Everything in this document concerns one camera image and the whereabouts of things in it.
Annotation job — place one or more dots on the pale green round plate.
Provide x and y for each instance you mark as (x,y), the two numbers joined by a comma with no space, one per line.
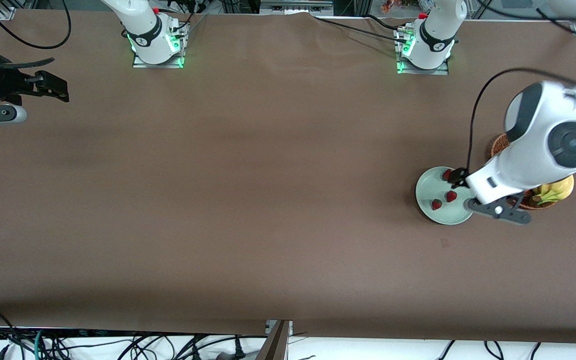
(428,190)

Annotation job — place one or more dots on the red strawberry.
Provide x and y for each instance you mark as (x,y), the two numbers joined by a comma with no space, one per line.
(446,174)
(451,196)
(436,204)

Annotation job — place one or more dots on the yellow banana bunch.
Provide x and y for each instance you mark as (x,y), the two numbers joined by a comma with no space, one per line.
(558,190)

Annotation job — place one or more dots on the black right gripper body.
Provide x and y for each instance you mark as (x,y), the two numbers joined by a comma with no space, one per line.
(9,83)

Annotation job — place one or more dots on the colourful toy pile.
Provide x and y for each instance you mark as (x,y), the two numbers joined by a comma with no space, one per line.
(390,5)

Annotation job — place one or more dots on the grey frame beam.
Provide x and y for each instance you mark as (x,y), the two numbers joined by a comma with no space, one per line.
(275,345)

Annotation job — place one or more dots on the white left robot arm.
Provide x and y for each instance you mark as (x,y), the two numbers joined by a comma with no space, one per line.
(528,160)

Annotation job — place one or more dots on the brown table cover mat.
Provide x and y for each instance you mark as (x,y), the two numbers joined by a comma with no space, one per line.
(288,125)

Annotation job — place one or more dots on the silver power strip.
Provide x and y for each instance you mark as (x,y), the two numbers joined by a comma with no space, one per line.
(295,7)

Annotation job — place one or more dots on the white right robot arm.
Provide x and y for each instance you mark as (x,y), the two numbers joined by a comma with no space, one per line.
(138,12)

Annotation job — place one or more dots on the brown wicker basket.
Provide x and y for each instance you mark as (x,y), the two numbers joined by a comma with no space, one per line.
(499,146)

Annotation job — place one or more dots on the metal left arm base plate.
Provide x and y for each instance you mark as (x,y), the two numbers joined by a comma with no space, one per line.
(438,71)

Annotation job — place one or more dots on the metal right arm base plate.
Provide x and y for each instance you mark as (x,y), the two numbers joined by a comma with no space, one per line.
(140,64)

